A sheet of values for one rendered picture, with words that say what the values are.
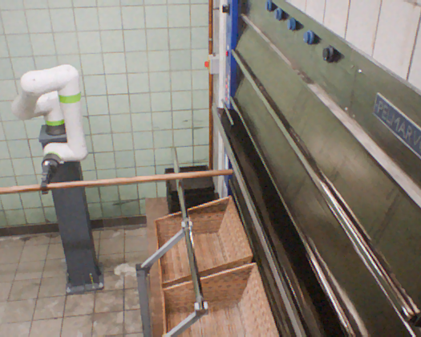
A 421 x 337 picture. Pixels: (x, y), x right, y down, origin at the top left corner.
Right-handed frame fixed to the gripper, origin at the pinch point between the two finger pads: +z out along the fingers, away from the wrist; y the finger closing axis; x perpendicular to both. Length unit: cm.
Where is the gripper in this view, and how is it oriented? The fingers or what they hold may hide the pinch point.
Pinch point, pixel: (45, 186)
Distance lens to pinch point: 240.1
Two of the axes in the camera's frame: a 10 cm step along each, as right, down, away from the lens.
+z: 1.6, 5.1, -8.5
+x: -9.9, 0.8, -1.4
